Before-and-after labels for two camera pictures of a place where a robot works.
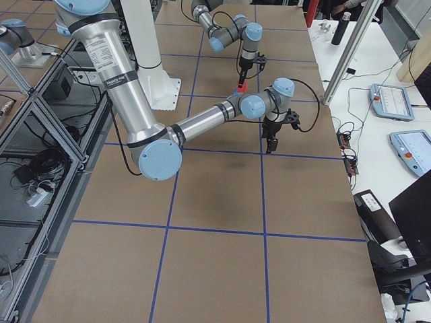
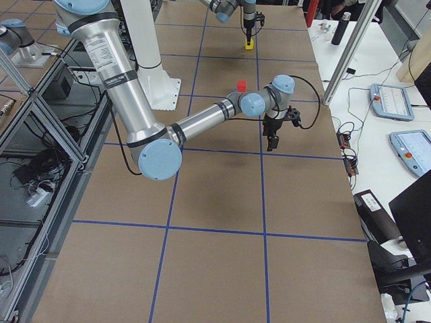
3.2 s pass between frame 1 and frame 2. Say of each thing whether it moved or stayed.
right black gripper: stayed
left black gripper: moved
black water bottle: stayed
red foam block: stayed
